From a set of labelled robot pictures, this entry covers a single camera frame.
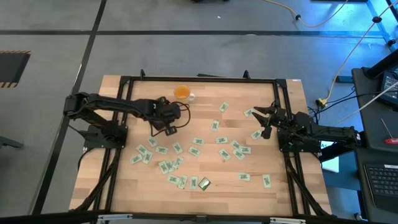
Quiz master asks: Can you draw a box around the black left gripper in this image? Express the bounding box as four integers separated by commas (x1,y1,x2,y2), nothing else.
151,96,182,137

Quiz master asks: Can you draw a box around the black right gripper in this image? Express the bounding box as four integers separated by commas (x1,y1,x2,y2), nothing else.
251,105,289,140

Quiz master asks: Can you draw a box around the dark green glossy packet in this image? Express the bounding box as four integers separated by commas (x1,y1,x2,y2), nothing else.
198,177,211,191

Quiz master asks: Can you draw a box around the yellow ceramic mug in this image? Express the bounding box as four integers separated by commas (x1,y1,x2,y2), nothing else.
173,84,197,106

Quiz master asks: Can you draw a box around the white paper sheet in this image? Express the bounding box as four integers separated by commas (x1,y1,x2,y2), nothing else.
320,141,340,174

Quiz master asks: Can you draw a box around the black side desk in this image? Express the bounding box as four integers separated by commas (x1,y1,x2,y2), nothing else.
351,67,398,224

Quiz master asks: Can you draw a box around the black laptop keyboard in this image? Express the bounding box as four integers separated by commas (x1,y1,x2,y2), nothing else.
363,163,398,212

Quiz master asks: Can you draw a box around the grey chair leg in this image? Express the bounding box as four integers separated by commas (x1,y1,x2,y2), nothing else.
0,136,24,150

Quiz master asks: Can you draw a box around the black hazard-striped floor hatch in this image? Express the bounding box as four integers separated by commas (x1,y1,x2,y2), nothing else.
0,50,32,89

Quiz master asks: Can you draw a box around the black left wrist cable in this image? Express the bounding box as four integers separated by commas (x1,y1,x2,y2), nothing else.
150,101,192,138

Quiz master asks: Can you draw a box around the white cable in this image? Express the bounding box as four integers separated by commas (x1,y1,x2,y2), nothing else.
334,81,398,126

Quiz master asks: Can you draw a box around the cream cable with black clip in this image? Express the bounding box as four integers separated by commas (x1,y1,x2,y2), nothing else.
264,0,349,29

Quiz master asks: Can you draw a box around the red-handled screwdriver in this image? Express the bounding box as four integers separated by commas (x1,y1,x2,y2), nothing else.
381,118,398,146

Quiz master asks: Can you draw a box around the blue metal frame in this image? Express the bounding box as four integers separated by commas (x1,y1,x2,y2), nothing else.
366,0,398,52

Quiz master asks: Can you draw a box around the long cream cable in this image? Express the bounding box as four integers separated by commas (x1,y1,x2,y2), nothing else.
326,0,398,101

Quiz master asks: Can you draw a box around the black camera gantry bar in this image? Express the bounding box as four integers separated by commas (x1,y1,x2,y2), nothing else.
0,210,398,224

